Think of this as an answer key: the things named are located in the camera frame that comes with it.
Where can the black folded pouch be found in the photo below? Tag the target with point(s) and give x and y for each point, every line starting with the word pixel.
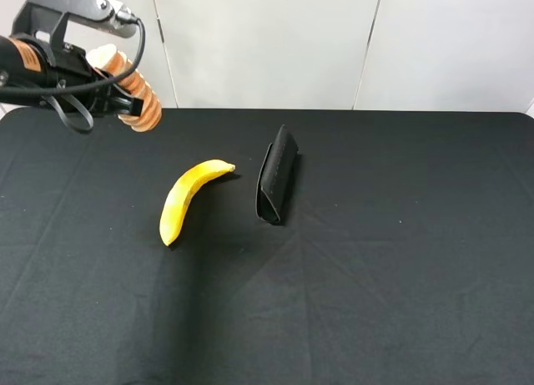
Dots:
pixel 277 176

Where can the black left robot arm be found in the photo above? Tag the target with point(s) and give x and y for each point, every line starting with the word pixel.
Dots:
pixel 32 64

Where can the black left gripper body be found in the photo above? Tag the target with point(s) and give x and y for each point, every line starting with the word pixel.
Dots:
pixel 67 68

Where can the striped bread roll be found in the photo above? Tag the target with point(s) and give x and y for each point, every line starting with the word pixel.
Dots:
pixel 107 58

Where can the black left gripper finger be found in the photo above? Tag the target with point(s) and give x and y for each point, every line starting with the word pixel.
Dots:
pixel 112 98

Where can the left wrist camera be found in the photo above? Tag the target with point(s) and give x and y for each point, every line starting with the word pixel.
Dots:
pixel 52 17

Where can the yellow banana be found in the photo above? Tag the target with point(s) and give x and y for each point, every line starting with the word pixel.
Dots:
pixel 181 194

